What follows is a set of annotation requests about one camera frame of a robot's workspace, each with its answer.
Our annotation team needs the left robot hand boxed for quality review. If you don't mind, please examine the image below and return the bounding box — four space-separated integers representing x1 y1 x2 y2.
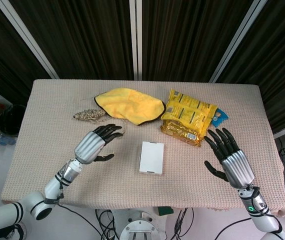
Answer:
73 123 124 166

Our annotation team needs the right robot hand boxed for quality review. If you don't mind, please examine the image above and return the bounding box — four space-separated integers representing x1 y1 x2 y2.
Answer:
203 127 255 190

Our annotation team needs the white cardboard box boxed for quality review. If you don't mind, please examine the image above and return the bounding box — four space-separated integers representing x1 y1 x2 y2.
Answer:
138 141 165 176

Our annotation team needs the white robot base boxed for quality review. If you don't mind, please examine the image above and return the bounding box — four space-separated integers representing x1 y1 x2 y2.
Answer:
112 208 168 240

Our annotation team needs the beige waffle tablecloth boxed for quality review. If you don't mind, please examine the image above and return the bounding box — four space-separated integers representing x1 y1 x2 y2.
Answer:
1 79 285 217

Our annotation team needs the blue snack packet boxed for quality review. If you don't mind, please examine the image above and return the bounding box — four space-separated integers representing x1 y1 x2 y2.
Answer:
211 107 230 128

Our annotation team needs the yellow microfiber cloth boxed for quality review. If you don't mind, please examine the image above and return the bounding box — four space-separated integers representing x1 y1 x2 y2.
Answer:
93 87 166 127

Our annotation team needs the gold foil snack pack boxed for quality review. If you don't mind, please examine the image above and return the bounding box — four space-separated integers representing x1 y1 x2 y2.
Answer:
159 119 208 148

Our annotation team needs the yellow snack bag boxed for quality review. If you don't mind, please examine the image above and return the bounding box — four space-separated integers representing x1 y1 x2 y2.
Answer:
160 88 219 133

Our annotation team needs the black trash bin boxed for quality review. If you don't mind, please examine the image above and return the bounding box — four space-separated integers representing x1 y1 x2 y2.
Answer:
0 104 27 137

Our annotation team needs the dark green block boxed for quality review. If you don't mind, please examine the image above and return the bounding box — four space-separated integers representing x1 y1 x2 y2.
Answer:
158 206 175 216

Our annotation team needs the dark pleated curtain panel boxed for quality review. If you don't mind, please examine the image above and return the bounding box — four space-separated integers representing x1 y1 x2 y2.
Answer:
141 0 255 82
217 0 285 135
8 0 135 81
0 0 53 106

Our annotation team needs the braided camouflage rope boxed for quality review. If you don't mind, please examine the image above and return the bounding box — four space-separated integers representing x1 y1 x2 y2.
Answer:
72 107 128 138

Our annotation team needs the black cable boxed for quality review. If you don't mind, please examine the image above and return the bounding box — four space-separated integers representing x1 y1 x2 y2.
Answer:
57 201 108 240
173 208 196 240
94 208 121 240
218 216 253 240

